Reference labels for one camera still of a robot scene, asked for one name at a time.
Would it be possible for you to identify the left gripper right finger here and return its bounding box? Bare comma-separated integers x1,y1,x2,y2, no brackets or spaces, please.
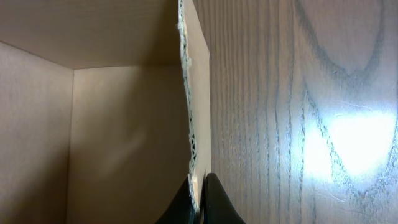
203,173,246,224

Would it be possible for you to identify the brown cardboard box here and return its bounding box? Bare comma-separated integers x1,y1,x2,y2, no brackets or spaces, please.
1,0,211,223

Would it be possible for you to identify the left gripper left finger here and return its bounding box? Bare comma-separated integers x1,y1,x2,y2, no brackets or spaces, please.
155,178,195,224

